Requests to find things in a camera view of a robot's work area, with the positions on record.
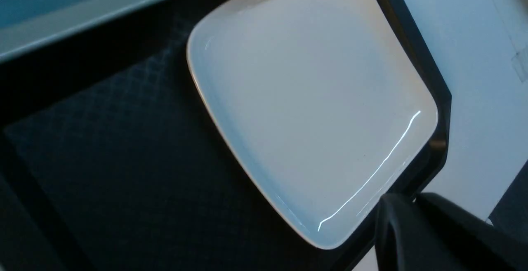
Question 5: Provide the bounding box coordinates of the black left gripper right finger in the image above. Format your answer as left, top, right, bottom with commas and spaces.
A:
415, 193, 528, 271

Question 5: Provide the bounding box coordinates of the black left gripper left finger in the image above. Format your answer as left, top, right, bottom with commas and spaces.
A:
375, 194, 458, 271

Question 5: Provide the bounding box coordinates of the white square rice plate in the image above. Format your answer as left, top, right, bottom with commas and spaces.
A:
186, 0, 439, 250

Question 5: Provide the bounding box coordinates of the black serving tray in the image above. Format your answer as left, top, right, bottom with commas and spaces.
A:
0, 0, 453, 271

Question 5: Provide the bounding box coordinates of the teal plastic bin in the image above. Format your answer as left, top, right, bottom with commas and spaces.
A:
0, 0, 164, 63

